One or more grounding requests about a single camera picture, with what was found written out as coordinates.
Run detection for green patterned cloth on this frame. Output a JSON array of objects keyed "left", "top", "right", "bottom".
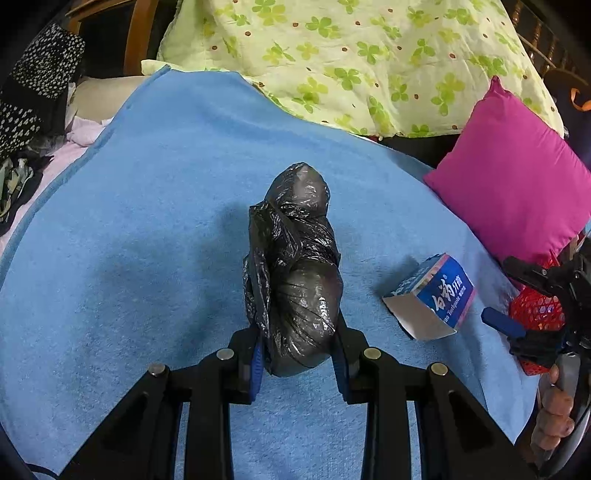
[{"left": 1, "top": 152, "right": 53, "bottom": 235}]

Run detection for wooden cabinet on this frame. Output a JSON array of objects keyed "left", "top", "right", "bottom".
[{"left": 66, "top": 0, "right": 159, "bottom": 79}]

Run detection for magenta pillow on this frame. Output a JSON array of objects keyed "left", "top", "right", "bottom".
[{"left": 424, "top": 77, "right": 590, "bottom": 264}]

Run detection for navy bag orange handles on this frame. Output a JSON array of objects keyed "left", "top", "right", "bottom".
[{"left": 543, "top": 69, "right": 591, "bottom": 169}]

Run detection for red mesh trash basket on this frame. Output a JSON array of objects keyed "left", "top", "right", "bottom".
[{"left": 509, "top": 254, "right": 565, "bottom": 376}]

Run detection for green clover quilt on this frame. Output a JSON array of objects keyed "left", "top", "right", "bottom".
[{"left": 141, "top": 0, "right": 564, "bottom": 138}]

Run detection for black plastic bag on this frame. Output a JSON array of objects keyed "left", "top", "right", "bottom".
[{"left": 243, "top": 162, "right": 344, "bottom": 377}]

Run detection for pink bed sheet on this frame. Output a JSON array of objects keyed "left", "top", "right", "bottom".
[{"left": 0, "top": 75, "right": 150, "bottom": 259}]

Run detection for black white spotted garment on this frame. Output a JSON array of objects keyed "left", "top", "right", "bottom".
[{"left": 1, "top": 23, "right": 85, "bottom": 157}]

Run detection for wooden stair railing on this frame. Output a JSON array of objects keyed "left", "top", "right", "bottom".
[{"left": 501, "top": 0, "right": 588, "bottom": 76}]

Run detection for person's right hand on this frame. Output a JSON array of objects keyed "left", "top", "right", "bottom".
[{"left": 531, "top": 365, "right": 575, "bottom": 451}]

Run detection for blue toothpaste box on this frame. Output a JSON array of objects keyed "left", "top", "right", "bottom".
[{"left": 382, "top": 253, "right": 476, "bottom": 341}]

